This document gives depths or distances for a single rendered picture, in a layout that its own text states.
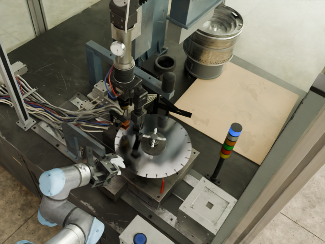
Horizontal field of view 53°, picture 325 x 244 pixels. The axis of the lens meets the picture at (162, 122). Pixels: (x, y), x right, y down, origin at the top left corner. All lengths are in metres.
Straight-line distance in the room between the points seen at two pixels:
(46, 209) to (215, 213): 0.64
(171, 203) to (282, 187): 0.94
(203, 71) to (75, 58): 0.78
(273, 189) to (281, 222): 1.89
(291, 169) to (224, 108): 1.34
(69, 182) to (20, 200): 1.39
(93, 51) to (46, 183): 0.84
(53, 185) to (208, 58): 1.13
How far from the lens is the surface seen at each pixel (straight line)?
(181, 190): 1.52
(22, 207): 2.39
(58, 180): 1.02
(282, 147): 0.68
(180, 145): 1.41
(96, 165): 1.17
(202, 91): 1.91
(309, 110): 0.60
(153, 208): 1.46
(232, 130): 1.25
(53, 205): 1.08
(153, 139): 1.35
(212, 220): 1.33
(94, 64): 1.73
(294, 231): 2.49
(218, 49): 1.80
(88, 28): 2.30
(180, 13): 1.34
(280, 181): 0.58
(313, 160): 0.51
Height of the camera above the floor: 2.10
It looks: 52 degrees down
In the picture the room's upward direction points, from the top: 9 degrees clockwise
